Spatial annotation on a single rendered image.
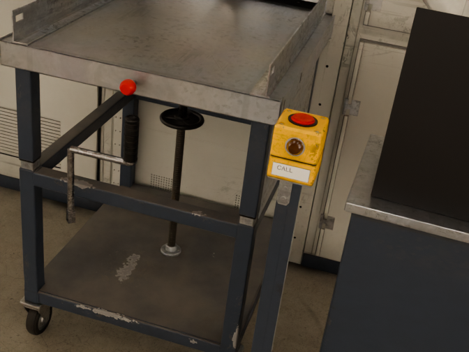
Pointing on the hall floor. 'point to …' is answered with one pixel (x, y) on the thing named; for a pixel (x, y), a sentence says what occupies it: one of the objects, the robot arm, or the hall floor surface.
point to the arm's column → (398, 291)
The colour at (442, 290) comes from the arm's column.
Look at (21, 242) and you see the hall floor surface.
